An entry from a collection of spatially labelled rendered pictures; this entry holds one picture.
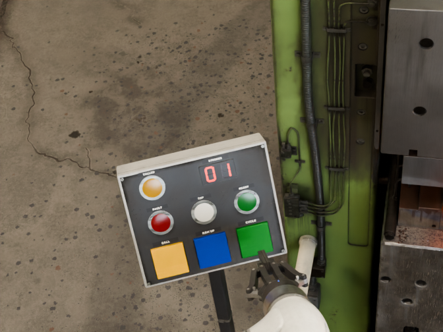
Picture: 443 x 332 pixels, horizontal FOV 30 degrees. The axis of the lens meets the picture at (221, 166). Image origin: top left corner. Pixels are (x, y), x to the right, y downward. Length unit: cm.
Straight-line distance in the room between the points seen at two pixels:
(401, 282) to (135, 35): 237
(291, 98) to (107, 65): 213
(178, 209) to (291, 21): 48
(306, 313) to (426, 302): 79
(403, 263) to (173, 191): 60
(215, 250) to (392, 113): 51
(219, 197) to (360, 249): 65
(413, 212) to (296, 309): 62
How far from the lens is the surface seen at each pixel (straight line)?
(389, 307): 225
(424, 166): 189
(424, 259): 206
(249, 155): 185
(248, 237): 190
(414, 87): 172
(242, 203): 187
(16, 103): 395
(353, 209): 226
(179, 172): 184
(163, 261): 190
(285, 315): 147
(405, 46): 165
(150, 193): 184
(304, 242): 236
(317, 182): 215
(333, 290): 258
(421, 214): 201
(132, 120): 370
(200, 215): 187
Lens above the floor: 254
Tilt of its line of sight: 48 degrees down
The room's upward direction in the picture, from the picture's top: 9 degrees counter-clockwise
